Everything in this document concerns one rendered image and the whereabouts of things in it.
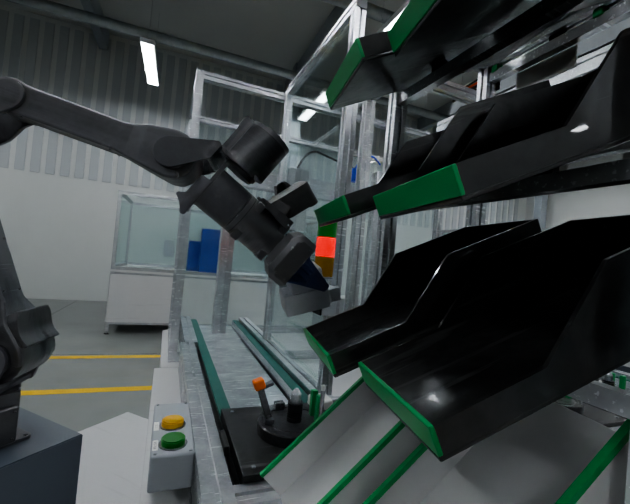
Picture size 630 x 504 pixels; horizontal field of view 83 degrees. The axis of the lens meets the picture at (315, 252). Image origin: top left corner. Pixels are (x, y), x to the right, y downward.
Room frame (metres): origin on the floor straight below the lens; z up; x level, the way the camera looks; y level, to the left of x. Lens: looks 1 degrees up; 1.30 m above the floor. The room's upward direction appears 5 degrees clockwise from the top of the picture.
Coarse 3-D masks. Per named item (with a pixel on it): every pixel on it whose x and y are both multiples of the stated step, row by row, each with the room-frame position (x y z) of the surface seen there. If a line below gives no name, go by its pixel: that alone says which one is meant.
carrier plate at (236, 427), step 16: (224, 416) 0.73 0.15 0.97; (240, 416) 0.73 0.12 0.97; (256, 416) 0.74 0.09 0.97; (240, 432) 0.67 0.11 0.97; (256, 432) 0.68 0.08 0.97; (240, 448) 0.62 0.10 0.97; (256, 448) 0.62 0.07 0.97; (272, 448) 0.63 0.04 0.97; (240, 464) 0.57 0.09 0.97; (256, 464) 0.57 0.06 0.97; (240, 480) 0.55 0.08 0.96; (256, 480) 0.55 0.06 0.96
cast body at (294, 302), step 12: (288, 288) 0.51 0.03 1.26; (300, 288) 0.48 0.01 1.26; (336, 288) 0.52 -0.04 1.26; (288, 300) 0.48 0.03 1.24; (300, 300) 0.49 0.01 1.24; (312, 300) 0.49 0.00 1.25; (324, 300) 0.50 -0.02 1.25; (336, 300) 0.52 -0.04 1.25; (288, 312) 0.49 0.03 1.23; (300, 312) 0.49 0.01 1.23
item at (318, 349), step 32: (512, 224) 0.44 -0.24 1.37; (416, 256) 0.51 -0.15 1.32; (448, 256) 0.38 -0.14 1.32; (480, 256) 0.39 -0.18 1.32; (384, 288) 0.50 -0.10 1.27; (416, 288) 0.51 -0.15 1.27; (448, 288) 0.38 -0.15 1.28; (352, 320) 0.49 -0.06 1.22; (384, 320) 0.47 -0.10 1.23; (416, 320) 0.38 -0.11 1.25; (320, 352) 0.39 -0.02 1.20; (352, 352) 0.36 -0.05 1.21
